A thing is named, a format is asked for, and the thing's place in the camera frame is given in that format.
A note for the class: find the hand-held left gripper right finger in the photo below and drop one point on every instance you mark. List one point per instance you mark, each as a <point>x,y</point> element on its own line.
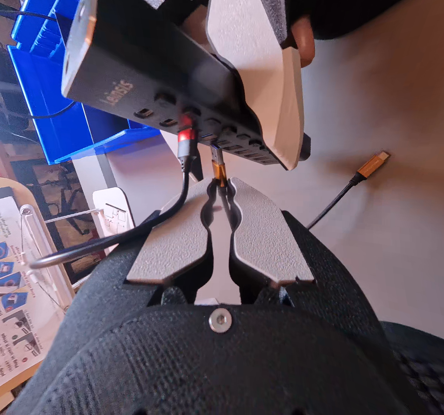
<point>270,241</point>

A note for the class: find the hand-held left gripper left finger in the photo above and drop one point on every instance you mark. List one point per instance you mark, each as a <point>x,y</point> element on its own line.
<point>170,245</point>

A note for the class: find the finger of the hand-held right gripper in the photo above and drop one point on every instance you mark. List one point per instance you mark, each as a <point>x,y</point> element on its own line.
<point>242,33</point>
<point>171,148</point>

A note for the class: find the black USB hub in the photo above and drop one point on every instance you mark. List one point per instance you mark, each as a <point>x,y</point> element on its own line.
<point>145,68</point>

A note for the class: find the blue plastic bin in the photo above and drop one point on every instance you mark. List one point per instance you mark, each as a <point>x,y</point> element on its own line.
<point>62,127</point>

